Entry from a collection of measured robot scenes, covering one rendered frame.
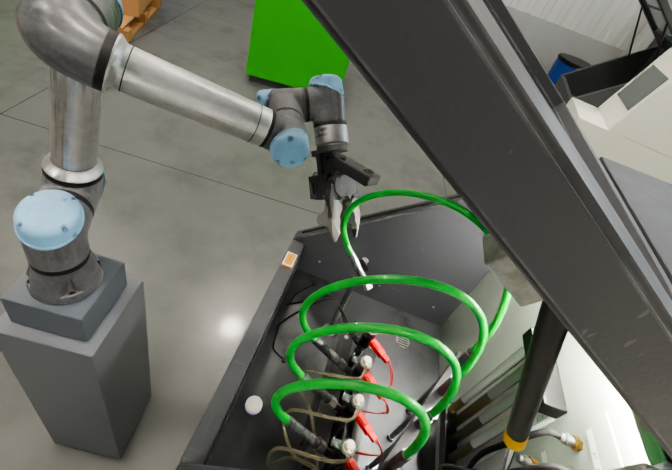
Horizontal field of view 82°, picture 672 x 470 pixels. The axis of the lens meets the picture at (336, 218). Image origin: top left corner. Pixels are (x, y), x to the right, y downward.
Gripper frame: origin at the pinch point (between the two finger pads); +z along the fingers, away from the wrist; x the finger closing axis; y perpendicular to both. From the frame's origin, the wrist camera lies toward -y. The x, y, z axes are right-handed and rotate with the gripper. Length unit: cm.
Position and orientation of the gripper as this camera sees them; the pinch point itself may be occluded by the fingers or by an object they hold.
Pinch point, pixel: (347, 234)
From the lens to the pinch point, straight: 86.5
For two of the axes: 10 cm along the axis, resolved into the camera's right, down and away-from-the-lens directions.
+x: -6.7, 1.0, -7.4
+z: 0.9, 9.9, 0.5
